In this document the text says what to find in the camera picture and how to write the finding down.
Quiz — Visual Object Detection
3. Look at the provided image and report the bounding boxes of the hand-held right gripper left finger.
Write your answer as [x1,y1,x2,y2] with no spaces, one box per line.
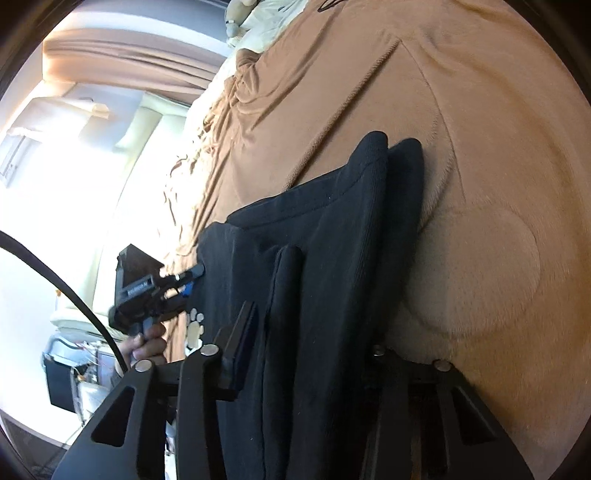
[51,301,259,480]

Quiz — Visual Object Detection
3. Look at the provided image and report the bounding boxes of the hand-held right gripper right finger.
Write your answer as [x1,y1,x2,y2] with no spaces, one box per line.
[365,344,536,480]

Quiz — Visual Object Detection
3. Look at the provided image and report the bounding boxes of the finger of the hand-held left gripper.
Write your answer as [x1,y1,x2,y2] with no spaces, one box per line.
[159,264,205,283]
[159,282,197,319]

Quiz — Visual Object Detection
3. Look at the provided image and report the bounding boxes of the black garment with paw print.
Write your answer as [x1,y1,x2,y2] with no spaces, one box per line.
[187,131,426,480]

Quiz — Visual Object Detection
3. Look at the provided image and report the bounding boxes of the person's left hand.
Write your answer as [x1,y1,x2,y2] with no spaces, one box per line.
[122,320,168,370]

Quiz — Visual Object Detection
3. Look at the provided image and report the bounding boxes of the black storage box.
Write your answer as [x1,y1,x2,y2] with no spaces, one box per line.
[42,337,116,412]

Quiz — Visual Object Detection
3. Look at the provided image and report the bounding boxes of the pale green padded headboard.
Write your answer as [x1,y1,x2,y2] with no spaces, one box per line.
[113,92,188,153]

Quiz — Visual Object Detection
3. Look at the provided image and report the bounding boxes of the pink curtain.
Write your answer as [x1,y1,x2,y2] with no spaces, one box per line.
[42,28,232,109]

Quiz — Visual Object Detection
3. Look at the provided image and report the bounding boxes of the brown blanket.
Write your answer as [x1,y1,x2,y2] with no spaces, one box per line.
[161,0,591,462]

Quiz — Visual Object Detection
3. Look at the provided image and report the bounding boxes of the cream plush toy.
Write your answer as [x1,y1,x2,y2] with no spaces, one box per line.
[225,0,257,38]

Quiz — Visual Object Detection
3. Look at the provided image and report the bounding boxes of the black cable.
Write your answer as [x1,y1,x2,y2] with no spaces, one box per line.
[0,230,125,374]

